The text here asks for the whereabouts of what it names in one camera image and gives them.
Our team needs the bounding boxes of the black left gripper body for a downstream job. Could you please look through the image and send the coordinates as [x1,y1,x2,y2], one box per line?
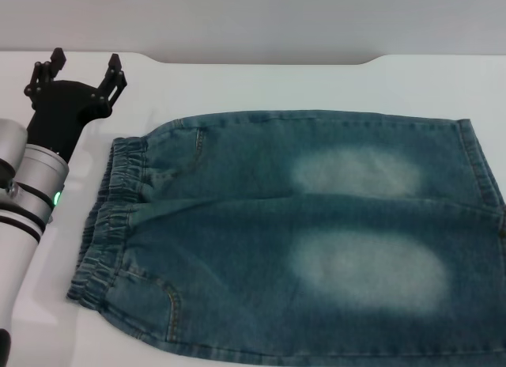
[24,79,112,165]

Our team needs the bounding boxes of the blue denim shorts with print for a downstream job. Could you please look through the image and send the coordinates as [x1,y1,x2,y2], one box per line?
[66,109,506,367]

